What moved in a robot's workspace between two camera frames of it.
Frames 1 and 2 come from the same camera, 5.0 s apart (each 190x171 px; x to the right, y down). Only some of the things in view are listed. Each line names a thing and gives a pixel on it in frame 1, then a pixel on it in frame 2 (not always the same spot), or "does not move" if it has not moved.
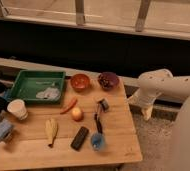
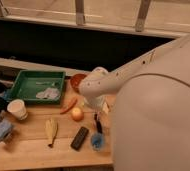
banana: x=51 y=126 does not move
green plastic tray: x=39 y=86 does not move
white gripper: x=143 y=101 → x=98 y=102
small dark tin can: x=9 y=137 does not move
